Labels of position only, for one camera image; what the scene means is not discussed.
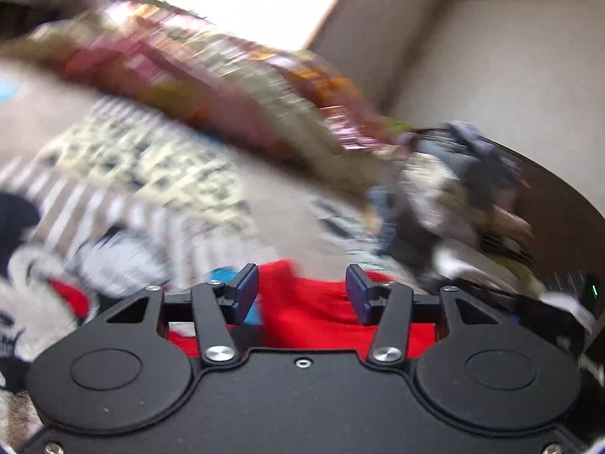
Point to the red fleece garment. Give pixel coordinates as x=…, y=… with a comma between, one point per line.
x=312, y=307

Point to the floral pink yellow quilt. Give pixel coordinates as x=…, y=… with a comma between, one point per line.
x=212, y=71

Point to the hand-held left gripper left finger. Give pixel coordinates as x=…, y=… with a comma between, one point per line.
x=248, y=288

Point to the grey cartoon printed blanket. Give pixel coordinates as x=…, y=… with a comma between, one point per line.
x=283, y=208

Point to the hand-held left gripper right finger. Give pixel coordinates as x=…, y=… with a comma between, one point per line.
x=357, y=293

